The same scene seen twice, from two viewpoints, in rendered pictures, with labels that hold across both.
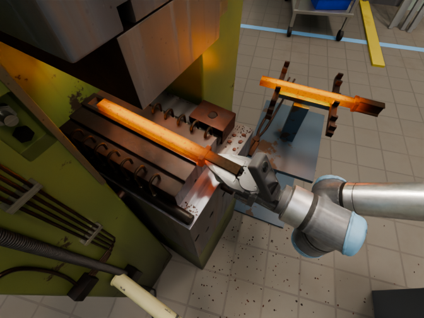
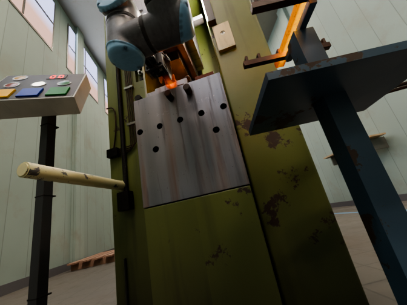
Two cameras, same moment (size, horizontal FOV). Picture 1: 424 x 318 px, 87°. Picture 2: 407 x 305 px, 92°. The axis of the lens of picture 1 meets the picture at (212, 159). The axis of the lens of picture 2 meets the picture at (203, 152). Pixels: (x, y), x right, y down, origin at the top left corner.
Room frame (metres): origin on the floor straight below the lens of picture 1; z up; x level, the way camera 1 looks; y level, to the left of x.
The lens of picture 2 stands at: (0.14, -0.69, 0.40)
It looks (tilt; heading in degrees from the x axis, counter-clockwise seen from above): 18 degrees up; 70
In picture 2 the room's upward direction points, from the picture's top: 12 degrees counter-clockwise
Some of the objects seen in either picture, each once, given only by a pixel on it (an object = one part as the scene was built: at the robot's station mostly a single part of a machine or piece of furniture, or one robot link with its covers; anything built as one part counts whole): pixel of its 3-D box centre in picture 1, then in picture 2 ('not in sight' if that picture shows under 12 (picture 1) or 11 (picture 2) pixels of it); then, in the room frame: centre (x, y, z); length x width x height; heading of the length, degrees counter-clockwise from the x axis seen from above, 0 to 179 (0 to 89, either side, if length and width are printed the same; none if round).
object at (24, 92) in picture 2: not in sight; (30, 93); (-0.24, 0.13, 1.01); 0.07 x 0.05 x 0.07; 174
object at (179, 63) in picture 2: not in sight; (181, 74); (0.44, 0.24, 1.24); 0.30 x 0.07 x 0.06; 59
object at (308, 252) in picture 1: (314, 234); (128, 42); (0.15, -0.27, 0.87); 0.12 x 0.09 x 0.12; 149
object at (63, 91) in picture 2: not in sight; (58, 92); (-0.15, 0.12, 1.01); 0.07 x 0.05 x 0.07; 174
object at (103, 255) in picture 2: not in sight; (111, 255); (-0.53, 4.09, 0.06); 1.41 x 0.97 x 0.13; 75
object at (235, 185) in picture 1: (235, 181); not in sight; (0.24, -0.06, 1.00); 0.09 x 0.05 x 0.02; 62
